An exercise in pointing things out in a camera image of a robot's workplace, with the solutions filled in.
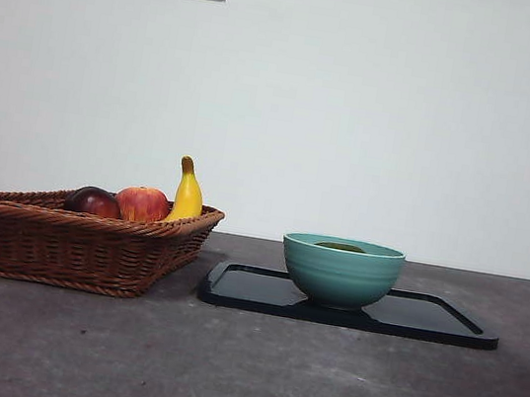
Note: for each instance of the green avocado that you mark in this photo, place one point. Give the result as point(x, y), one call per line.
point(340, 246)

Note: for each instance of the teal ceramic bowl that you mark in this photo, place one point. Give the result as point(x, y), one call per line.
point(340, 279)

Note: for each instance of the yellow banana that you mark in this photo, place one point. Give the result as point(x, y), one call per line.
point(187, 197)

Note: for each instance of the dark rectangular tray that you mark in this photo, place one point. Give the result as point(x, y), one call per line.
point(251, 291)

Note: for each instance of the red yellow streaked apple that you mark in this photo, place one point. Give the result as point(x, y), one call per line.
point(142, 202)

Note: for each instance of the dark red apple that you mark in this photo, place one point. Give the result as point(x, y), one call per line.
point(95, 202)

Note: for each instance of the brown woven wicker basket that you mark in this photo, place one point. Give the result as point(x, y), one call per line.
point(68, 249)

